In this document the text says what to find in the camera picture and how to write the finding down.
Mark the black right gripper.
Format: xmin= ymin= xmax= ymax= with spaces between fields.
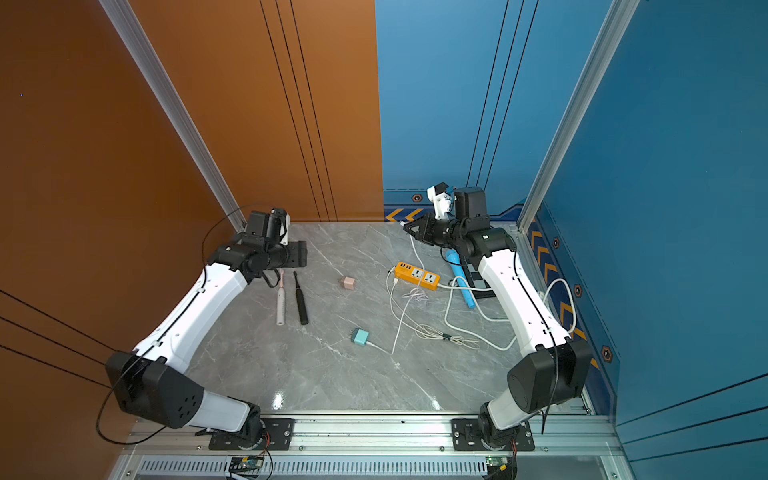
xmin=403 ymin=213 xmax=468 ymax=249

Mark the teal USB charger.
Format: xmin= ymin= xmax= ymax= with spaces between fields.
xmin=351 ymin=328 xmax=369 ymax=346

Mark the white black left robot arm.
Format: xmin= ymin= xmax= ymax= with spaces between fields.
xmin=105 ymin=208 xmax=307 ymax=450

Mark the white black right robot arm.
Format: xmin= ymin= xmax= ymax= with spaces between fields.
xmin=403 ymin=183 xmax=592 ymax=449

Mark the pink electric toothbrush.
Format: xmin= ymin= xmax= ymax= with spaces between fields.
xmin=276 ymin=269 xmax=285 ymax=326

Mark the blue toy microphone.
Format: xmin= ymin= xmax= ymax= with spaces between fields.
xmin=445 ymin=250 xmax=476 ymax=310

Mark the orange power strip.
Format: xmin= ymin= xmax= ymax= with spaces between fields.
xmin=394 ymin=262 xmax=440 ymax=291

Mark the black grey chessboard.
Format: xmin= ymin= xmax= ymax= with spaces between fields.
xmin=467 ymin=270 xmax=495 ymax=299

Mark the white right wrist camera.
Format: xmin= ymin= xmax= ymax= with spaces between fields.
xmin=427 ymin=182 xmax=454 ymax=220

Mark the white power strip cord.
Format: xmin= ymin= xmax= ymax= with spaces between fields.
xmin=437 ymin=277 xmax=578 ymax=353

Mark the thin white bundled cable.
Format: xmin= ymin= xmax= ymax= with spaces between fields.
xmin=389 ymin=281 xmax=482 ymax=353

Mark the aluminium corner post left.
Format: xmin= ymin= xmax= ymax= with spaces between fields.
xmin=100 ymin=0 xmax=245 ymax=231

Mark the aluminium corner post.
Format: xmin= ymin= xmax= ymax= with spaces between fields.
xmin=517 ymin=0 xmax=640 ymax=233
xmin=100 ymin=0 xmax=245 ymax=231

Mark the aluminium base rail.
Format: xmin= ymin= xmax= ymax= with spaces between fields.
xmin=107 ymin=410 xmax=631 ymax=480

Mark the aluminium corner post right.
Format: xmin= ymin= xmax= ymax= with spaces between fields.
xmin=517 ymin=0 xmax=640 ymax=233

